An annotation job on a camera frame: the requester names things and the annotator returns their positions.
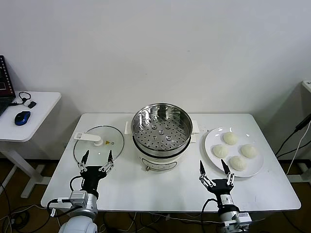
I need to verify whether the black power adapter cable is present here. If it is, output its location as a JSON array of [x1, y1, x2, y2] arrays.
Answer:
[[276, 114, 311, 158]]

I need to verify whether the white electric cooker pot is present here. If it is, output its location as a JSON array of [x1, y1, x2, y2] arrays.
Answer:
[[124, 120, 201, 173]]

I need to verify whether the white table foot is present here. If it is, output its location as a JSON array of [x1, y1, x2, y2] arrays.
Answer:
[[288, 162, 311, 183]]

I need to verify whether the white side table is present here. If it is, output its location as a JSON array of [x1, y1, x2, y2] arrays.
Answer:
[[0, 91, 62, 199]]

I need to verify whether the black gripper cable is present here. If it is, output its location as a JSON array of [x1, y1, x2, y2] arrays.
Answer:
[[201, 198, 220, 233], [69, 176, 84, 193]]

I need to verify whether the blue and black computer mouse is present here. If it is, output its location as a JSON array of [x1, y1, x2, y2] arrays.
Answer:
[[14, 110, 32, 126]]

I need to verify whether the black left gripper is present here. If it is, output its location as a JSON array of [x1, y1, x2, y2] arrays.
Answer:
[[77, 150, 115, 194]]

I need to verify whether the white hanging cable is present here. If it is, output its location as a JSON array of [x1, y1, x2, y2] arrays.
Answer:
[[286, 131, 311, 175]]

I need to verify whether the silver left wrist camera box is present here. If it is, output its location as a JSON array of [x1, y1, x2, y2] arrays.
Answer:
[[69, 190, 88, 206]]

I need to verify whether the black looped earphone cable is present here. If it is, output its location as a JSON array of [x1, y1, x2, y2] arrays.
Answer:
[[9, 91, 32, 106]]

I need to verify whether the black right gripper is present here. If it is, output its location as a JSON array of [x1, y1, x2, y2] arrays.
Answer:
[[199, 159, 235, 198]]

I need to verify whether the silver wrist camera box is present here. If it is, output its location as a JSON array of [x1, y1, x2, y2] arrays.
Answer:
[[239, 212, 252, 229], [69, 190, 88, 206]]

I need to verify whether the white round plate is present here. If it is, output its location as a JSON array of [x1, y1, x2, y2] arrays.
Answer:
[[205, 127, 265, 178]]

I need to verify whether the white steamed baozi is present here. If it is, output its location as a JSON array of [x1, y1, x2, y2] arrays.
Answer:
[[212, 144, 229, 158], [240, 144, 258, 158], [223, 132, 238, 146], [229, 155, 248, 171]]

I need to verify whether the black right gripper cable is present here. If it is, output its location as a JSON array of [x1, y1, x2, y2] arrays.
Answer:
[[201, 198, 220, 233]]

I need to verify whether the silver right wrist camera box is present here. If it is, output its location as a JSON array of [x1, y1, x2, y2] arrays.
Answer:
[[239, 212, 252, 229]]

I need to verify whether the perforated steel steamer basket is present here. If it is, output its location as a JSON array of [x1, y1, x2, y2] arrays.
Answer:
[[131, 103, 194, 151]]

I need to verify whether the glass lid with white handle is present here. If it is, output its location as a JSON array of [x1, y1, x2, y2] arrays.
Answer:
[[73, 125, 125, 168]]

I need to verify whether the black laptop with red edge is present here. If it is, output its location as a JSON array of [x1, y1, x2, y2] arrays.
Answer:
[[0, 55, 17, 117]]

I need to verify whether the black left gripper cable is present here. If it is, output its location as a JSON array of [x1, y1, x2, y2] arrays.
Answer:
[[69, 176, 84, 193]]

